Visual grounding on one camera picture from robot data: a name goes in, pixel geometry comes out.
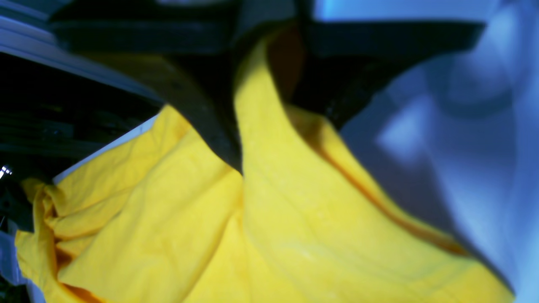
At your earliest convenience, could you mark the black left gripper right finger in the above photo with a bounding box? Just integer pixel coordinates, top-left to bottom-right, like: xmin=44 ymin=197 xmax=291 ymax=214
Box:
xmin=291 ymin=0 xmax=487 ymax=128

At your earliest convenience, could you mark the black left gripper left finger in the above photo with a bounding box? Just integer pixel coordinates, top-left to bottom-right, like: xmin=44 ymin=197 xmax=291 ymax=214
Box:
xmin=48 ymin=0 xmax=295 ymax=172

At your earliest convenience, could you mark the orange t-shirt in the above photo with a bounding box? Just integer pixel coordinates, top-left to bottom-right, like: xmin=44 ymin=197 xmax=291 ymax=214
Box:
xmin=15 ymin=35 xmax=514 ymax=303

